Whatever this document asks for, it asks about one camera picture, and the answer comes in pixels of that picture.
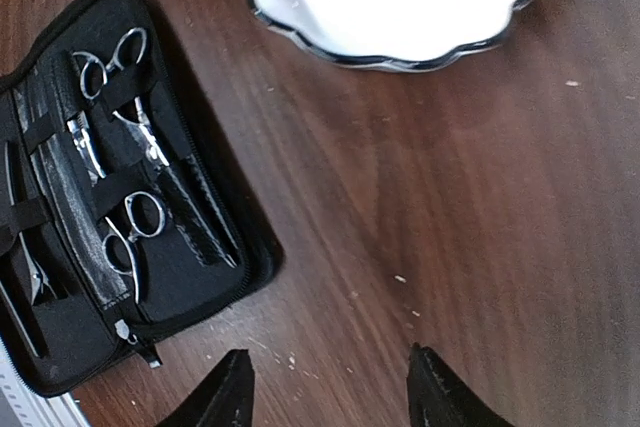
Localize aluminium front rail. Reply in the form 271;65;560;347
1;344;90;427

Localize black hair clip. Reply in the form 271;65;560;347
4;141;67;307

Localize silver thinning scissors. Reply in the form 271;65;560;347
67;26;151;181

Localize black zippered tool case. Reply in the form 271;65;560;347
1;0;281;397

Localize black comb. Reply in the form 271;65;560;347
157;164;237;268

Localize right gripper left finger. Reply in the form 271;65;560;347
158;349;255;427

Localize silver straight scissors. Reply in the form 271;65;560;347
102;96;169;304

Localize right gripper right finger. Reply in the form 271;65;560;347
407;343;512;427

